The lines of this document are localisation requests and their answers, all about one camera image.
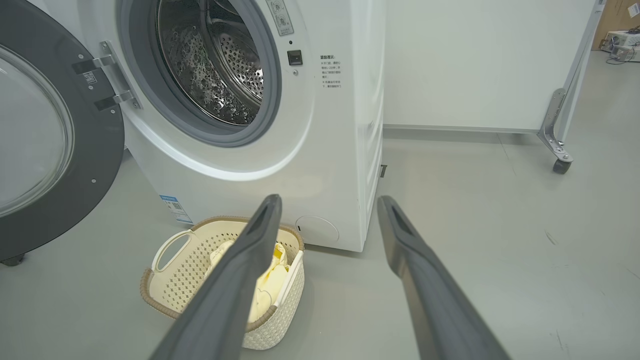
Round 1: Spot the grey washing machine door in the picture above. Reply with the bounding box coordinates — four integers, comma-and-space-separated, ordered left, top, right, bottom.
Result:
0, 0, 126, 262

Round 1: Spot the cream perforated laundry basket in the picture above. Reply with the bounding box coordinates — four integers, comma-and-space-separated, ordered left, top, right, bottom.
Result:
140, 216, 306, 351

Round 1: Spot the blue energy label sticker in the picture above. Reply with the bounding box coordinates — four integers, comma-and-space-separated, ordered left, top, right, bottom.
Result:
159, 194, 194, 225

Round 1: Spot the white wheeled partition panel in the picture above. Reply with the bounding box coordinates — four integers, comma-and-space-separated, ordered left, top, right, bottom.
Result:
384, 0, 608, 175

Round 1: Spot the white electronic device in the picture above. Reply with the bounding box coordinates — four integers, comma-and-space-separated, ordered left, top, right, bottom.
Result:
600, 30, 640, 63

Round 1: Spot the white front-load washing machine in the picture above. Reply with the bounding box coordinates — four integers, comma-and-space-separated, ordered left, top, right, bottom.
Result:
25, 0, 387, 253

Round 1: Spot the brown cardboard box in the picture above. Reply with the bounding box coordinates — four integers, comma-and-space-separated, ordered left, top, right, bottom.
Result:
591, 0, 640, 51

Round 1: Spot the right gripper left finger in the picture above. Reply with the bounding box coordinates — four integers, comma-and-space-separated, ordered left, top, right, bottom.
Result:
150, 194, 284, 360

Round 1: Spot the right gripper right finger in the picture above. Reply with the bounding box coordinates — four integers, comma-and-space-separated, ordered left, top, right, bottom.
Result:
377, 195, 512, 360

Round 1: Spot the plain pale yellow garment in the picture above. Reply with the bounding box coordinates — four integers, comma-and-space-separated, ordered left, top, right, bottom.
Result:
248, 243, 291, 323

